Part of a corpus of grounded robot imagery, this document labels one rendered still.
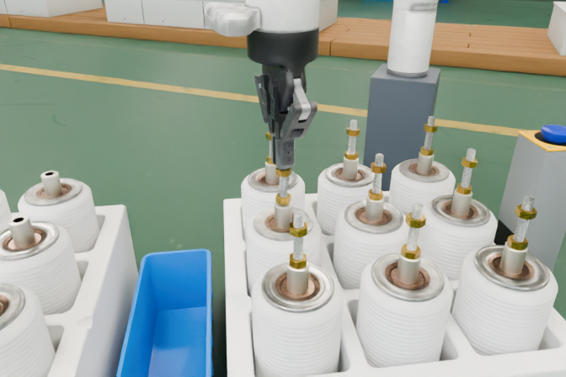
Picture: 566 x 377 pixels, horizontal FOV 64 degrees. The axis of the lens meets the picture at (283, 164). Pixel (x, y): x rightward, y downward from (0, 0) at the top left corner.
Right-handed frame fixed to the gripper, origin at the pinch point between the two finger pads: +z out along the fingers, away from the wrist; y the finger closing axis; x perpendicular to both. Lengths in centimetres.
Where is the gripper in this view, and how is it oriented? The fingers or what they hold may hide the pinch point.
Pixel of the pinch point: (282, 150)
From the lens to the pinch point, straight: 53.4
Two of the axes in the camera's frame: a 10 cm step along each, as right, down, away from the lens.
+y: -3.7, -4.1, 8.3
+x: -9.3, 1.7, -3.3
